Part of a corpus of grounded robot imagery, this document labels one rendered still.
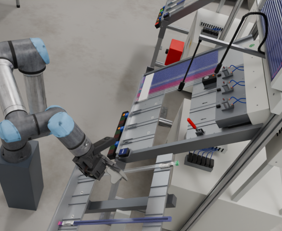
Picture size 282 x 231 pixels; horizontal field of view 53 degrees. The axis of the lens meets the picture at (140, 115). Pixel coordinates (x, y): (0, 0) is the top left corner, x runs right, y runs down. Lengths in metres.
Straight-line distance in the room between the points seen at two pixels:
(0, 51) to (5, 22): 2.42
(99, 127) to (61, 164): 0.48
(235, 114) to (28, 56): 0.87
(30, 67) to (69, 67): 1.75
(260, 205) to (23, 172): 1.29
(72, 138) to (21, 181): 0.89
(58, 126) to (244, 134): 0.72
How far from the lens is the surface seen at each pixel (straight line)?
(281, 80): 1.02
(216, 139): 1.23
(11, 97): 1.07
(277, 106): 1.05
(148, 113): 1.57
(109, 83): 2.88
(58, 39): 3.39
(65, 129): 0.91
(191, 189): 1.58
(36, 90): 1.37
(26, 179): 1.74
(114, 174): 1.05
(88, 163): 1.01
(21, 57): 1.26
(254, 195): 1.74
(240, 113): 1.19
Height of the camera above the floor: 1.93
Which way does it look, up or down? 47 degrees down
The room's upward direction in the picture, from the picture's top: 17 degrees clockwise
